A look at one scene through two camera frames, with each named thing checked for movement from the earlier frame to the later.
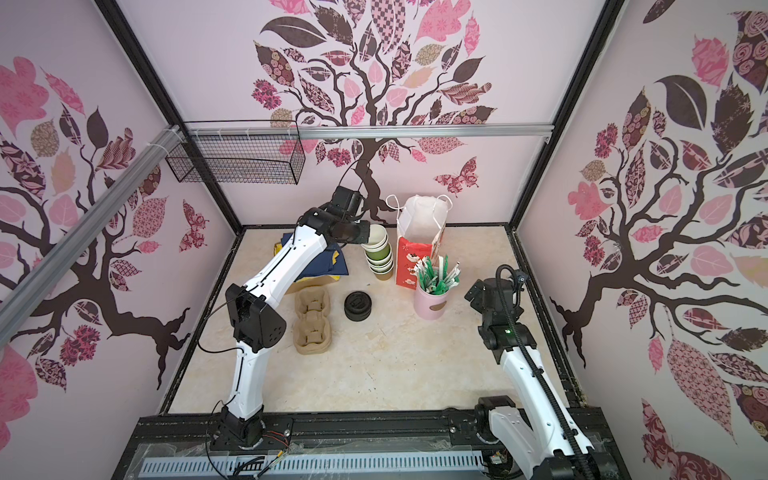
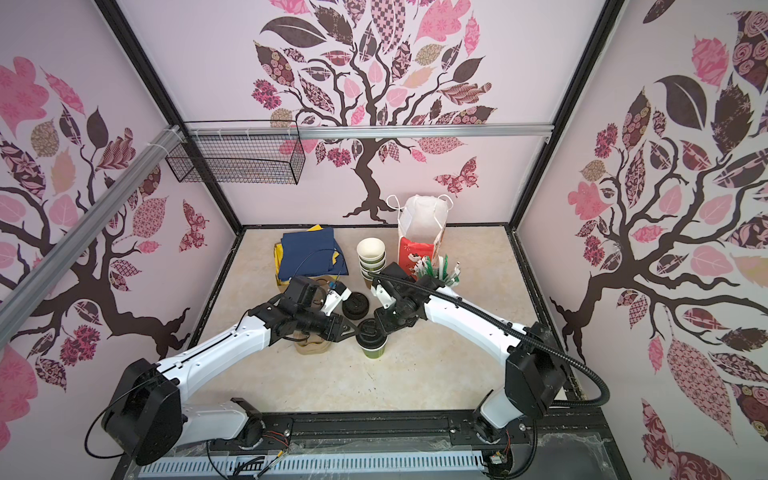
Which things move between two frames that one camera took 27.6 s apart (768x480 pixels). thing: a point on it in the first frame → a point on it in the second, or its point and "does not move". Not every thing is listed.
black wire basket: (249, 159) does not move
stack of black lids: (358, 306) does not move
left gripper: (362, 234) → (336, 327)
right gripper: (477, 302) → (381, 315)
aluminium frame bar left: (19, 304) does not move
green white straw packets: (436, 278) does not move
